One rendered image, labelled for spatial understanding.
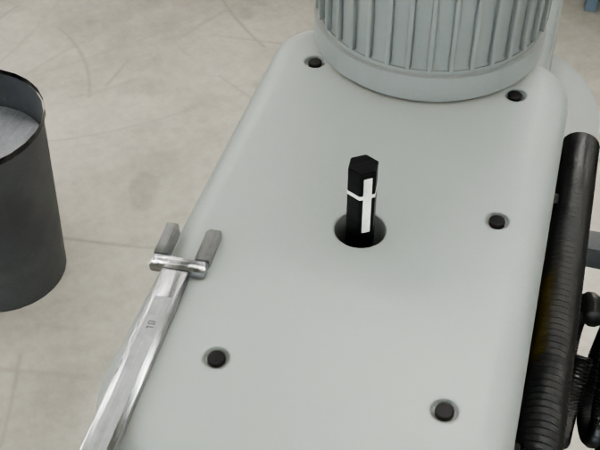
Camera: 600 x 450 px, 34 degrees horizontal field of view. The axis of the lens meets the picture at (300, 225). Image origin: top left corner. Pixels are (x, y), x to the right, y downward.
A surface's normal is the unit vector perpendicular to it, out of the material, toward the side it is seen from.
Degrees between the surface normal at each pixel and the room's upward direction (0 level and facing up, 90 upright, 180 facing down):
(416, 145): 0
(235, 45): 0
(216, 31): 0
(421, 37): 90
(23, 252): 94
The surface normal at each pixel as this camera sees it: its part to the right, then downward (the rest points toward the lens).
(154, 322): 0.00, -0.71
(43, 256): 0.81, 0.45
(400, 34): -0.33, 0.67
